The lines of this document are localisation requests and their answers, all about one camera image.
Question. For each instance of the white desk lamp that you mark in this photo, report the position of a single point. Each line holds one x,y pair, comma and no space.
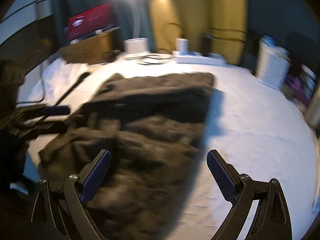
136,26

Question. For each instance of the brown t-shirt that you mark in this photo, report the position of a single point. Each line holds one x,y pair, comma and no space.
152,127

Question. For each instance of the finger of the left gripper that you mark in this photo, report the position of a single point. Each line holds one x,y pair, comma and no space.
49,127
56,111

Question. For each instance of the brown cardboard box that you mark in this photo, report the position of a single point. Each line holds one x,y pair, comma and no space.
101,48

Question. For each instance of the white charger adapter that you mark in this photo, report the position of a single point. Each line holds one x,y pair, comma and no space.
182,45

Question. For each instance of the purple plush toy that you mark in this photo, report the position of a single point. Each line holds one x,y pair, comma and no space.
294,83

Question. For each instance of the white power strip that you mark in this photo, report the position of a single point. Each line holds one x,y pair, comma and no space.
193,57

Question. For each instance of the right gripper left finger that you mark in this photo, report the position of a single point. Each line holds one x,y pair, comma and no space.
62,214

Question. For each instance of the red screen tablet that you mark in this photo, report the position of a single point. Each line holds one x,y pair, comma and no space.
96,18

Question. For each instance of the yellow curtain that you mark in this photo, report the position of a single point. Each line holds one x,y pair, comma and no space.
226,20

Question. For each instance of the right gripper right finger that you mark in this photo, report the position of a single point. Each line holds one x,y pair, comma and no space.
271,219

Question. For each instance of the white folded cloth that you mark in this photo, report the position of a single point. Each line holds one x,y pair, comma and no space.
49,81

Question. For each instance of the white plastic basket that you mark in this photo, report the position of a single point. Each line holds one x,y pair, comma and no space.
272,64

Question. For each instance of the black charger adapter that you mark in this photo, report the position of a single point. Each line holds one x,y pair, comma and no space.
206,44

